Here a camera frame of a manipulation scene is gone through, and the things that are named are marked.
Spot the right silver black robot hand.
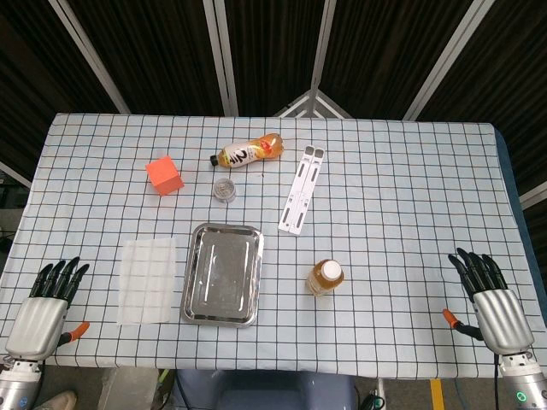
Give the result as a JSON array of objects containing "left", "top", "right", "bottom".
[{"left": 442, "top": 247, "right": 536, "bottom": 356}]

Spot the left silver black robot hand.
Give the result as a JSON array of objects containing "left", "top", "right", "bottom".
[{"left": 4, "top": 255, "right": 91, "bottom": 362}]

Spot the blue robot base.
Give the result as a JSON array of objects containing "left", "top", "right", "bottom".
[{"left": 170, "top": 369, "right": 358, "bottom": 410}]

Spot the metal tray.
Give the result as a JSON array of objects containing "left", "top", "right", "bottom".
[{"left": 180, "top": 221, "right": 265, "bottom": 329}]

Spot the beige shoe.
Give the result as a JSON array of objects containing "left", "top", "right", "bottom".
[{"left": 33, "top": 389, "right": 79, "bottom": 410}]

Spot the white checked tablecloth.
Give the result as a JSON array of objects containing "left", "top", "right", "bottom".
[{"left": 0, "top": 113, "right": 535, "bottom": 381}]

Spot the tea bottle white cap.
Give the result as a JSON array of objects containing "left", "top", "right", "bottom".
[{"left": 306, "top": 258, "right": 345, "bottom": 299}]

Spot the orange cube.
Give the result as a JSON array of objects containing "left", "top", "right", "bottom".
[{"left": 144, "top": 155, "right": 185, "bottom": 196}]

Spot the small round metal tin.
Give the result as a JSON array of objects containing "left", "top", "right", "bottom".
[{"left": 212, "top": 178, "right": 238, "bottom": 204}]

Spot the white folding stand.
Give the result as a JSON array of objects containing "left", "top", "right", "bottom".
[{"left": 277, "top": 145, "right": 326, "bottom": 236}]

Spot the orange drink bottle black cap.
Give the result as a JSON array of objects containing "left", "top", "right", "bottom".
[{"left": 209, "top": 132, "right": 286, "bottom": 170}]

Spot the white triangular partition foot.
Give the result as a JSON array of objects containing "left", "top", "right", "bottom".
[{"left": 273, "top": 89, "right": 354, "bottom": 120}]

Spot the white partition frame post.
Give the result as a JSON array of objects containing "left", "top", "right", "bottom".
[
  {"left": 203, "top": 0, "right": 239, "bottom": 117},
  {"left": 403, "top": 0, "right": 497, "bottom": 121},
  {"left": 48, "top": 0, "right": 132, "bottom": 115},
  {"left": 308, "top": 0, "right": 338, "bottom": 117}
]

